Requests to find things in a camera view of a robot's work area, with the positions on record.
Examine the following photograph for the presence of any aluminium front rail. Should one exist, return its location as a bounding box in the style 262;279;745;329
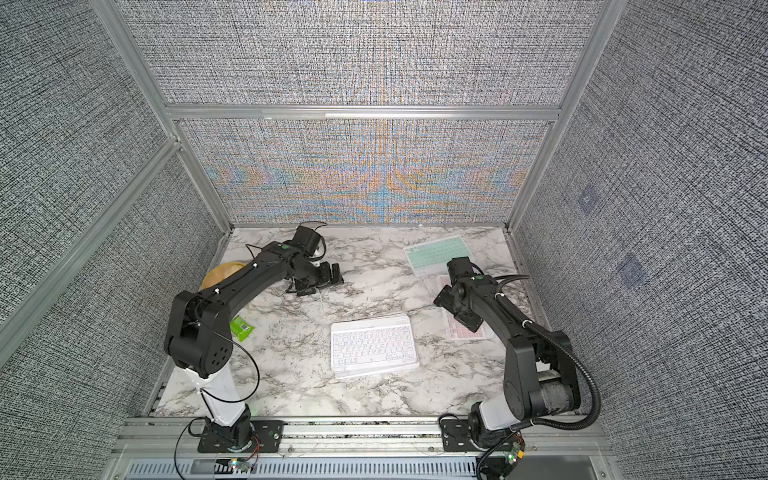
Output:
111;416;614;459

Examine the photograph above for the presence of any white keyboard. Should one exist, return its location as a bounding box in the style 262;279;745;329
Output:
331;313;420;373

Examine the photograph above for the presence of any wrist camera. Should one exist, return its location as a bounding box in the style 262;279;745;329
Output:
289;225;327;258
447;257;478;284

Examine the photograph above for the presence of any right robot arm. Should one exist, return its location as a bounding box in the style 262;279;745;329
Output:
434;272;595;436

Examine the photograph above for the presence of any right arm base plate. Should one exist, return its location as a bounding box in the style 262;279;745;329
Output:
437;413;488;453

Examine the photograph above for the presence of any green keyboard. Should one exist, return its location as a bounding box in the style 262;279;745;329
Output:
404;235;475;277

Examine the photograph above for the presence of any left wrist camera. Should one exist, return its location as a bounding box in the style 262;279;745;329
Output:
289;225;327;258

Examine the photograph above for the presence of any green packet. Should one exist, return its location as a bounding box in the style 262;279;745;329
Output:
230;316;254;343

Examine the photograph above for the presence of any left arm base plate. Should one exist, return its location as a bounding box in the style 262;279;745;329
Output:
197;420;285;454

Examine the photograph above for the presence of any yellow keyboard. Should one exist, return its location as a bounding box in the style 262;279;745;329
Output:
334;362;420;380

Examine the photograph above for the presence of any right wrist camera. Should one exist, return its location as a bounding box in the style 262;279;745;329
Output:
447;257;478;284

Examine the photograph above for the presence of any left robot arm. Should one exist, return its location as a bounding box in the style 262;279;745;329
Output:
164;233;343;452

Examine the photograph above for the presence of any pink keyboard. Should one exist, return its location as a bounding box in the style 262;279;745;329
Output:
433;273;490;342

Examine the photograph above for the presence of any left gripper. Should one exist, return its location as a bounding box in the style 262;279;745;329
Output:
294;261;346;297

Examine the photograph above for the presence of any yellow bamboo steamer basket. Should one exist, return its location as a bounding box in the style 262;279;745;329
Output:
200;261;245;291

